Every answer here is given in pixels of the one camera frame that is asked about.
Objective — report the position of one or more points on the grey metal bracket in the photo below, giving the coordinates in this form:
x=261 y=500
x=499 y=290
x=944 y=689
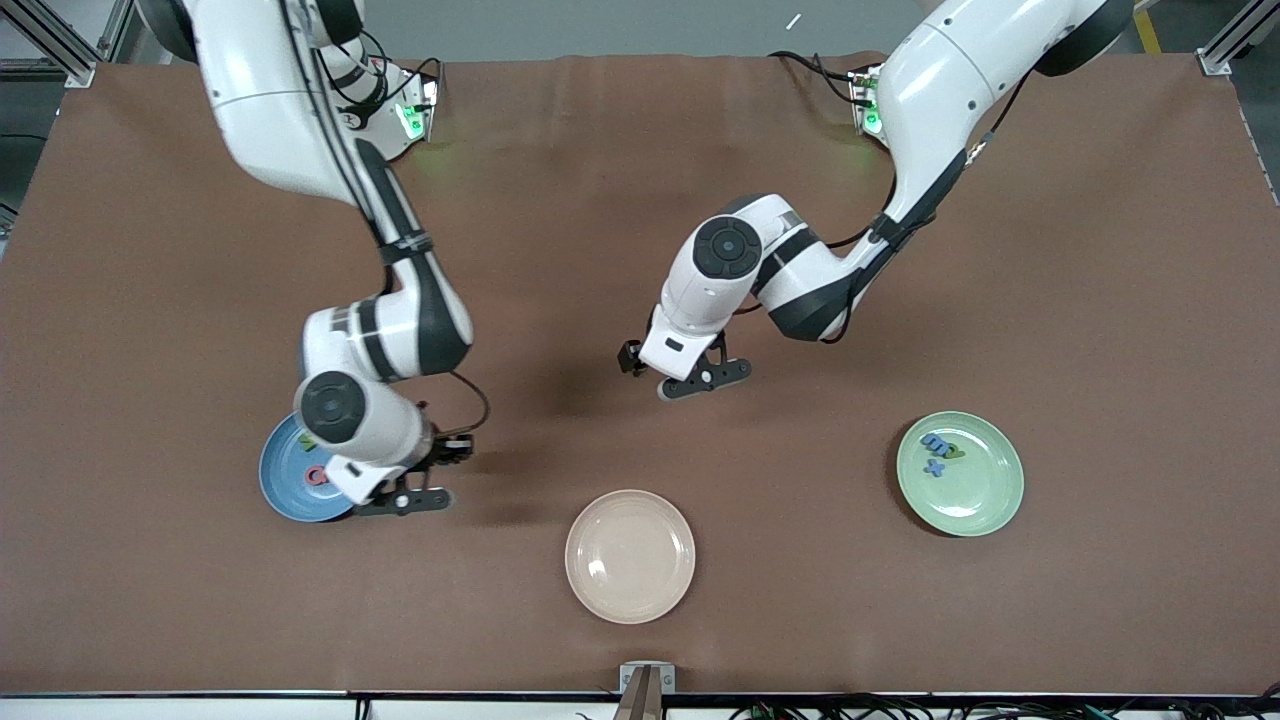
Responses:
x=626 y=680

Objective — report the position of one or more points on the green plate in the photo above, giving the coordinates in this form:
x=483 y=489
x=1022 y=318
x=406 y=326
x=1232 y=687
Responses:
x=975 y=495

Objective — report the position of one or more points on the brown table mat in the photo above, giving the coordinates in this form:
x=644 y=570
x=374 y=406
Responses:
x=200 y=250

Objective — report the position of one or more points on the blue foam letter m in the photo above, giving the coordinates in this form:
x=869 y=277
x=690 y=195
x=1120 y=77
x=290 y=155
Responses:
x=935 y=443

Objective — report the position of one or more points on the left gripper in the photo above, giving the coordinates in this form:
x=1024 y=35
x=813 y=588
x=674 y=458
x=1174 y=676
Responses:
x=630 y=356

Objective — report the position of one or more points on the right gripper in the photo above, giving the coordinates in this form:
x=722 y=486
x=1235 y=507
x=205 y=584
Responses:
x=447 y=449

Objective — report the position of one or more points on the blue foam letter x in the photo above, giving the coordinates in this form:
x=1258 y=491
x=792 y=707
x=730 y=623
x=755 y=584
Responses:
x=936 y=468

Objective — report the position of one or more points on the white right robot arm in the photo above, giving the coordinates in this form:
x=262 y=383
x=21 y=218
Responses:
x=260 y=90

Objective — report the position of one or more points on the aluminium frame profile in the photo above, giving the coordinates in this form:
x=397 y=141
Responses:
x=1215 y=58
x=115 y=30
x=75 y=65

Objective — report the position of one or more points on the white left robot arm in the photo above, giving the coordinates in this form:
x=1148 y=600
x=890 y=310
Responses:
x=950 y=90

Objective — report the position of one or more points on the yellow floor tape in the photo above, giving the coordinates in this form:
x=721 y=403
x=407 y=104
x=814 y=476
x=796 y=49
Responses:
x=1150 y=38

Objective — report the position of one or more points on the red foam letter G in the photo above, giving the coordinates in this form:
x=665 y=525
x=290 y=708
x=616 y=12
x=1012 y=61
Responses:
x=312 y=476

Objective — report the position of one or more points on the aluminium camera mast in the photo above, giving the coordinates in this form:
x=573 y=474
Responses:
x=640 y=700

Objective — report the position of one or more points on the beige plate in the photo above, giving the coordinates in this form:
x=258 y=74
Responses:
x=630 y=556

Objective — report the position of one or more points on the blue plate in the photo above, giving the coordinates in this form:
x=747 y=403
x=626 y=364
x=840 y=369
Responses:
x=285 y=490

